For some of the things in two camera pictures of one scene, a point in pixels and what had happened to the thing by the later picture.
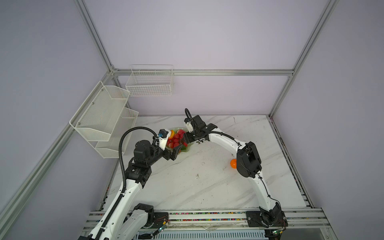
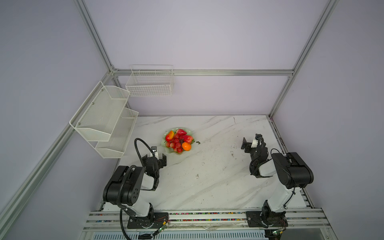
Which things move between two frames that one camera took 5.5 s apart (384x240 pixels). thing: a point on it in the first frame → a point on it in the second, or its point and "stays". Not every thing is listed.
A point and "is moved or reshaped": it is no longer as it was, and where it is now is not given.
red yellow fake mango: (172, 134) stays
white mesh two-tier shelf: (103, 118) stays
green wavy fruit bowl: (189, 145) is moved or reshaped
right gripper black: (187, 137) → (244, 144)
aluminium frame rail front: (298, 220) stays
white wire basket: (150, 80) stays
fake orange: (233, 163) → (186, 146)
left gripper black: (167, 156) → (161, 162)
